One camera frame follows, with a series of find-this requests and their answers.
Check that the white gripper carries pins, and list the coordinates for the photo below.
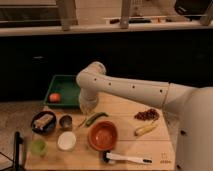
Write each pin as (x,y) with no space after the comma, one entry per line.
(88,100)

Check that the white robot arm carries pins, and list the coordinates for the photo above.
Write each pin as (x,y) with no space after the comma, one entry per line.
(194,150)

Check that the small metal cup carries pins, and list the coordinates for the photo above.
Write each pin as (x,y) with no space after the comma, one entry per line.
(65,122)

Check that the white paper cup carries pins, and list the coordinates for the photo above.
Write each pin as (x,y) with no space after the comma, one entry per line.
(66,141)

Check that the green plastic cup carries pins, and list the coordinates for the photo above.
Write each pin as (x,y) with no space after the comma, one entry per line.
(38,147)

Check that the green pepper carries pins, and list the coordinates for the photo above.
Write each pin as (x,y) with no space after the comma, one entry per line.
(91,120)

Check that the green plastic tray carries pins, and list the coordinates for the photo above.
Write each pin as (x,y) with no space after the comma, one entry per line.
(68,89)

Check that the orange fruit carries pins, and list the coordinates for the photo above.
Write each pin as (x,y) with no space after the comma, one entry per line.
(54,97)

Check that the orange bowl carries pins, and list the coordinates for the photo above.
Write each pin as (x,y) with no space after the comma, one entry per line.
(103,136)

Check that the black bowl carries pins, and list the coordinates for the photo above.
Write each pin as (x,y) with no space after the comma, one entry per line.
(48,128)

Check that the wrapped sandwich block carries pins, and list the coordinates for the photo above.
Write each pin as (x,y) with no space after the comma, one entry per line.
(41,122)

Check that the white black brush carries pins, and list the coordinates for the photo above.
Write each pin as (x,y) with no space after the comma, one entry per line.
(107,156)

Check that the red grapes bunch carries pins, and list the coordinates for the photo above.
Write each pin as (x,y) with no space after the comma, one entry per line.
(150,114)

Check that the black stand left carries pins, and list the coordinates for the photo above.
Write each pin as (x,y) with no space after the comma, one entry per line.
(16,166)

